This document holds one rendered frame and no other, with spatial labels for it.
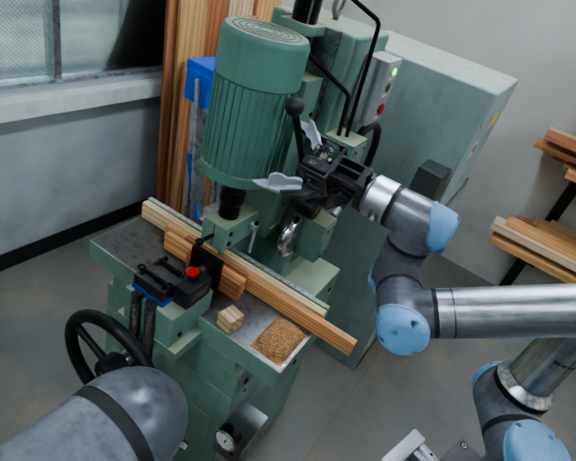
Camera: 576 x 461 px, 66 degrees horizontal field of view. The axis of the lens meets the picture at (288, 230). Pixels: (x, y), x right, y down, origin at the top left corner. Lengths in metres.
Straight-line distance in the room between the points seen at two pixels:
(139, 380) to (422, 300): 0.41
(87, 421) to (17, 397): 1.61
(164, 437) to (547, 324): 0.51
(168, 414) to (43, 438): 0.11
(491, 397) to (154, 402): 0.74
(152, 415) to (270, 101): 0.61
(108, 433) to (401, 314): 0.41
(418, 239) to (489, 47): 2.43
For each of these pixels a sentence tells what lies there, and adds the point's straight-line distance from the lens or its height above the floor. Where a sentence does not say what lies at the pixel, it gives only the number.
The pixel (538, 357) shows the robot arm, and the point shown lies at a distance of 0.98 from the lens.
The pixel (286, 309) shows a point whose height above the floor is 0.92.
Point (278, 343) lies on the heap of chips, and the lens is 1.03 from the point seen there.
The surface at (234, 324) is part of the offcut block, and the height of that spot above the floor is 0.93.
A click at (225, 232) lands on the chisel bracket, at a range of 1.06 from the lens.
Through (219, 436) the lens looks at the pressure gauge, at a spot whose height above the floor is 0.66.
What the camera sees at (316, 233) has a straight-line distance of 1.17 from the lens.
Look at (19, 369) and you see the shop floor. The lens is 2.14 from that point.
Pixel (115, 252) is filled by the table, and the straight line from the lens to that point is 1.22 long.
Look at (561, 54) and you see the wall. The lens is 3.05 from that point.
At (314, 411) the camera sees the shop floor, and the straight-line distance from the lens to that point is 2.11.
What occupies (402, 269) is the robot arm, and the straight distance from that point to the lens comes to 0.75.
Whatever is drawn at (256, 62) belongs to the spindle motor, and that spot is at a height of 1.46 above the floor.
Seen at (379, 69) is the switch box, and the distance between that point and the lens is 1.13.
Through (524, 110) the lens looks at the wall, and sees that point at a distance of 3.10.
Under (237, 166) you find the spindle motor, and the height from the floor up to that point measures 1.25.
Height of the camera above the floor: 1.68
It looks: 33 degrees down
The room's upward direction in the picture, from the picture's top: 17 degrees clockwise
